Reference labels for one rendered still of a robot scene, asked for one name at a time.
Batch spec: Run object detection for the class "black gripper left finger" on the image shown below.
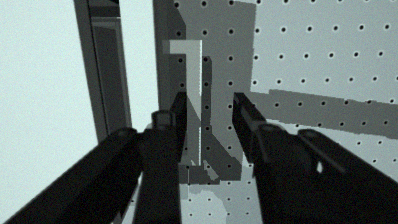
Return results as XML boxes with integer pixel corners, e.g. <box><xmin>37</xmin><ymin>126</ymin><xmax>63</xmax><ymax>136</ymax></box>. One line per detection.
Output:
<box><xmin>3</xmin><ymin>92</ymin><xmax>187</xmax><ymax>224</ymax></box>

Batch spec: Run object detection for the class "light grey block with holes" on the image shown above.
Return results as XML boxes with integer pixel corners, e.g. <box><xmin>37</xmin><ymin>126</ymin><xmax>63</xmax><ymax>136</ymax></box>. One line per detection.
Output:
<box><xmin>92</xmin><ymin>26</ymin><xmax>127</xmax><ymax>135</ymax></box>

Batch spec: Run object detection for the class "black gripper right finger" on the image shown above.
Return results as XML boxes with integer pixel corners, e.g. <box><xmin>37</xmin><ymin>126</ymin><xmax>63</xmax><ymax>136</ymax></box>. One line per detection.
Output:
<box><xmin>232</xmin><ymin>92</ymin><xmax>398</xmax><ymax>224</ymax></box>

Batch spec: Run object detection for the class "grey flat base plate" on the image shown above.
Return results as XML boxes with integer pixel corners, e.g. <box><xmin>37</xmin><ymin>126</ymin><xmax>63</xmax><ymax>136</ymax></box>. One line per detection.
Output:
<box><xmin>168</xmin><ymin>0</ymin><xmax>398</xmax><ymax>224</ymax></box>

